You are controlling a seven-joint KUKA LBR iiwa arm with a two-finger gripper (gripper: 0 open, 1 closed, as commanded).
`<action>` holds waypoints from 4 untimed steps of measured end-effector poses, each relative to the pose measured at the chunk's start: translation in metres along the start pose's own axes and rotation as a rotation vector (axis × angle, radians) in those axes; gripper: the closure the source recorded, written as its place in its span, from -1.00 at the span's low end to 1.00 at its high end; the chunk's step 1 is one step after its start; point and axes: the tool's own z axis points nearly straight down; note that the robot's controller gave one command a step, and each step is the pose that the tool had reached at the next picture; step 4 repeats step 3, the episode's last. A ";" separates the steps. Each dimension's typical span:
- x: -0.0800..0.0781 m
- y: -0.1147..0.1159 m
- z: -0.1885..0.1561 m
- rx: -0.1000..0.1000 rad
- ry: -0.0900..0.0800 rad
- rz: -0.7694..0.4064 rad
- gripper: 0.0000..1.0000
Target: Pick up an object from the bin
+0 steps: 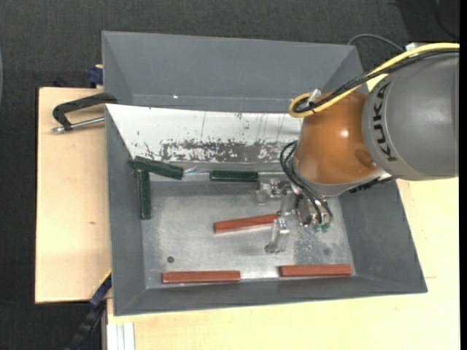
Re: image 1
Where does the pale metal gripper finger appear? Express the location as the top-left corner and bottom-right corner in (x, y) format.
(263, 217), (291, 255)
(255, 179), (293, 206)

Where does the dark green flat block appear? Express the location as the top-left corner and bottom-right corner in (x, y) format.
(132, 155), (185, 180)
(137, 169), (153, 221)
(209, 170), (260, 183)

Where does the red-brown flat block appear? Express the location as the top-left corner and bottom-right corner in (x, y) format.
(212, 213), (280, 235)
(278, 263), (353, 278)
(161, 270), (242, 284)

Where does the grey metal bin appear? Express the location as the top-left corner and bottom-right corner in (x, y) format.
(101, 30), (428, 316)

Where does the pale wood flat board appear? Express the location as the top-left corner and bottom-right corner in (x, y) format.
(34, 85), (112, 304)

